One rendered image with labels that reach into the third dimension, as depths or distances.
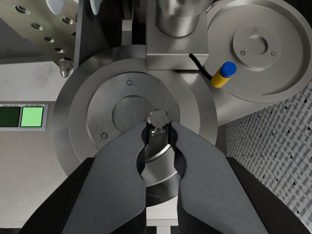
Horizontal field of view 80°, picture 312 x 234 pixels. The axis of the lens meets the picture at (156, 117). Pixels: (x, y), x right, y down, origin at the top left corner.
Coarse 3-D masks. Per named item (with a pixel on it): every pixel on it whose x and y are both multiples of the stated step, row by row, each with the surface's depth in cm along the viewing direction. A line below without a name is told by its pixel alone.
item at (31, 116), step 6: (24, 108) 49; (30, 108) 50; (36, 108) 50; (42, 108) 50; (24, 114) 49; (30, 114) 49; (36, 114) 49; (24, 120) 49; (30, 120) 49; (36, 120) 49
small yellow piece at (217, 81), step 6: (192, 54) 14; (198, 66) 14; (222, 66) 11; (228, 66) 11; (234, 66) 11; (204, 72) 14; (216, 72) 12; (222, 72) 11; (228, 72) 11; (234, 72) 11; (210, 78) 13; (216, 78) 12; (222, 78) 11; (228, 78) 11; (216, 84) 12; (222, 84) 12
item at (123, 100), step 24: (144, 72) 16; (96, 96) 15; (120, 96) 15; (144, 96) 15; (168, 96) 15; (96, 120) 15; (120, 120) 15; (144, 120) 15; (96, 144) 14; (168, 144) 14
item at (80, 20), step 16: (80, 0) 20; (80, 16) 20; (96, 16) 25; (112, 16) 35; (80, 32) 19; (96, 32) 25; (112, 32) 35; (80, 48) 19; (96, 48) 25; (80, 64) 19
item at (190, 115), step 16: (112, 64) 17; (128, 64) 17; (144, 64) 17; (96, 80) 17; (176, 80) 17; (80, 96) 17; (176, 96) 17; (192, 96) 17; (80, 112) 16; (192, 112) 16; (80, 128) 16; (192, 128) 16; (80, 144) 16; (80, 160) 16; (160, 160) 16; (144, 176) 15; (160, 176) 15
